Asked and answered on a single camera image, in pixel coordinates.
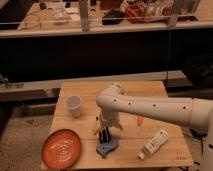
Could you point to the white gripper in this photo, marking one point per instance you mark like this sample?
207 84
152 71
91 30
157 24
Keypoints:
101 122

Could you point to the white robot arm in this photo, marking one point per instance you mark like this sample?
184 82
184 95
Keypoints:
192 112

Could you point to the wooden table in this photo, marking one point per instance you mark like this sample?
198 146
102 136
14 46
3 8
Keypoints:
174 153

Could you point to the orange plate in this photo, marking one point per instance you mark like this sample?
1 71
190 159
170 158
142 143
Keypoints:
61 149

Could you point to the white bottle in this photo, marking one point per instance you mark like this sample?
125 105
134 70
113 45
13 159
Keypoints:
160 138

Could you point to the black bag on shelf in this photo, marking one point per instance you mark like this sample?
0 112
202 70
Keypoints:
112 17

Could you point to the orange cloth on shelf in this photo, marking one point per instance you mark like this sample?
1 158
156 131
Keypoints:
135 13

